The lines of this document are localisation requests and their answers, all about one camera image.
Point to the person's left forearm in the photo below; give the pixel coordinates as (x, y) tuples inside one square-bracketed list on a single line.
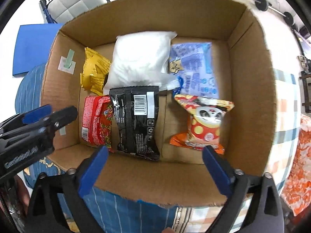
[(22, 194)]

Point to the yellow snack packet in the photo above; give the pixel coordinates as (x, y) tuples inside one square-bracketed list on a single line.
[(94, 72)]

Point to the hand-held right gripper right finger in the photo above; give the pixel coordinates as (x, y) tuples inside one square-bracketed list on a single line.
[(217, 171)]

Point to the black snack packet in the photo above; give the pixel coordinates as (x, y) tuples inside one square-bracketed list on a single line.
[(136, 123)]

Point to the short barbell with black plates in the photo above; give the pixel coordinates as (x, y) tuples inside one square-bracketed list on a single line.
[(262, 2)]

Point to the white soft plastic bag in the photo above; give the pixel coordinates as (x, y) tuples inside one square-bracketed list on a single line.
[(138, 58)]

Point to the pair of shoes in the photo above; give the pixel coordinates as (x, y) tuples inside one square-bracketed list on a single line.
[(303, 64)]

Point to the orange floral towel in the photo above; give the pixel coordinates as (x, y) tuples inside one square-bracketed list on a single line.
[(300, 165)]

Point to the red snack packet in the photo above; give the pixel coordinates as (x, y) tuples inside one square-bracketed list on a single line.
[(97, 121)]

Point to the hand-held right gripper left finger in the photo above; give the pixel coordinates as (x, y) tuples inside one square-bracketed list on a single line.
[(93, 171)]

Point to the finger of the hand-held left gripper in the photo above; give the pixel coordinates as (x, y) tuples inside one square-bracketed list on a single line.
[(64, 116), (36, 115)]

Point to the blue striped blanket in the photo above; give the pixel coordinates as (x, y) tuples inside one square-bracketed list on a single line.
[(116, 213)]

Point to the white padded chair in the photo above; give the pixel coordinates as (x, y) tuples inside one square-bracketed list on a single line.
[(73, 2)]

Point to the orange cartoon snack packet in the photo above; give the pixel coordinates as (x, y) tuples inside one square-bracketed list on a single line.
[(203, 126)]

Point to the cardboard box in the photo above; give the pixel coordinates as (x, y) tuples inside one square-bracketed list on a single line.
[(250, 102)]

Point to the blue foam mat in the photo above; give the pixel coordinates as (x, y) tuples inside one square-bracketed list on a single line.
[(34, 51)]

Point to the light blue tissue packet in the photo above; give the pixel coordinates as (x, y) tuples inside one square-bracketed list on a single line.
[(194, 68)]

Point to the dark wooden chair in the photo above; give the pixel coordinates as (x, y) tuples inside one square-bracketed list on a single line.
[(306, 92)]

